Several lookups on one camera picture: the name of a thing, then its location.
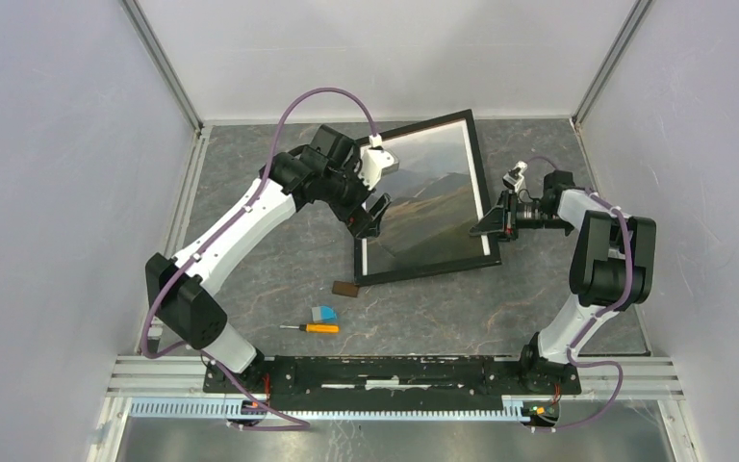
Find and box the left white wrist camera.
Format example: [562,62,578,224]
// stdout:
[358,147,399,190]

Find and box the left aluminium floor rail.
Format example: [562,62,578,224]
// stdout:
[137,125,214,356]

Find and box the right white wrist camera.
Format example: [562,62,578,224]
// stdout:
[502,161,527,193]

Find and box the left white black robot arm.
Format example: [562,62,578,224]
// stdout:
[145,125,398,393]

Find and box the black picture frame with photo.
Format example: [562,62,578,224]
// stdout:
[353,109,501,287]

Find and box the aluminium front rail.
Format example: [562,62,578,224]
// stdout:
[107,356,685,401]

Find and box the aluminium corner post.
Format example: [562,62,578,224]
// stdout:
[119,0,204,133]
[571,0,654,128]

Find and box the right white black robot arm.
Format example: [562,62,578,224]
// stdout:
[469,163,657,393]

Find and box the purple cable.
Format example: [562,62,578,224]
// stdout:
[525,156,635,435]
[139,87,380,435]

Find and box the blue slotted cable duct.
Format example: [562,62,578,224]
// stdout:
[128,398,527,423]

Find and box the blue grey eraser block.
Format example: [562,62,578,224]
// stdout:
[311,305,338,323]

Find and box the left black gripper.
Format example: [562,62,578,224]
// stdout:
[321,157,392,240]

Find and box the small brown wooden block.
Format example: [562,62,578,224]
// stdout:
[331,281,360,298]

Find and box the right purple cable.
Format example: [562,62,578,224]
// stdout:
[525,156,635,435]

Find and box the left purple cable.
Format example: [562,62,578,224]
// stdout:
[139,87,380,435]

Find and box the left aluminium corner post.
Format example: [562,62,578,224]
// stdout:
[119,0,204,133]

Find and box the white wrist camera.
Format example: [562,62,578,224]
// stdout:
[358,147,399,190]
[502,161,527,193]

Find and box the right aluminium corner post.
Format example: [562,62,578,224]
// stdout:
[571,0,654,128]

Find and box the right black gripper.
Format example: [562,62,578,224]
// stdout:
[469,189,571,242]

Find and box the orange handled screwdriver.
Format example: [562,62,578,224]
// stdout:
[280,323,340,334]

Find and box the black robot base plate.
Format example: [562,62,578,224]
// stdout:
[203,355,582,412]

